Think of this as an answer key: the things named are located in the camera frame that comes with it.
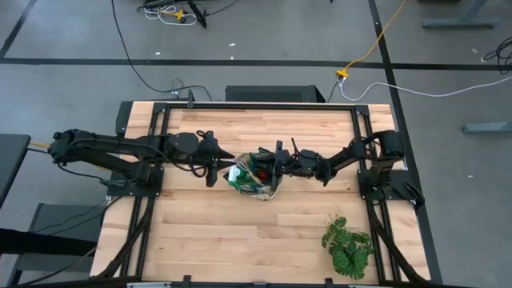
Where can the black computer tower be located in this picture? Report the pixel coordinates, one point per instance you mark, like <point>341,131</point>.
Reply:
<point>274,94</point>

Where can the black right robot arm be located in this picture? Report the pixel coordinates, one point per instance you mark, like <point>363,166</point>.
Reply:
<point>348,154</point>

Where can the black aluminium table frame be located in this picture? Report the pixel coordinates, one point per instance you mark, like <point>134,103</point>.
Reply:
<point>260,106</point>

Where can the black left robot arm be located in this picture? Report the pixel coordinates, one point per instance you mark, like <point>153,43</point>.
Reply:
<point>120,144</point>

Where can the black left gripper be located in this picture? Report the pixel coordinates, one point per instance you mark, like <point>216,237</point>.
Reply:
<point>210,156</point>

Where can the black side table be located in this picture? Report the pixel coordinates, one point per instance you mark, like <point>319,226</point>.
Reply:
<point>12,160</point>

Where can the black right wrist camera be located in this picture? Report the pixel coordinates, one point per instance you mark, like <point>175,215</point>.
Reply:
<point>308,154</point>

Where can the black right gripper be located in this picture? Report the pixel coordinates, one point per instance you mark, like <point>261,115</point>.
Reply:
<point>296,164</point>

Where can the beige canvas gardening bag green trim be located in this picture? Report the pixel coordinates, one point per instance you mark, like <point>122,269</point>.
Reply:
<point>260,194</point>

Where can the green artificial plant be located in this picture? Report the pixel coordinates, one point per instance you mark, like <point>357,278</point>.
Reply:
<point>348,248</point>

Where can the grey desk foot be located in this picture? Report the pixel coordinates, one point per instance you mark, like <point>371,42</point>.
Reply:
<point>488,128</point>
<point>460,22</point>

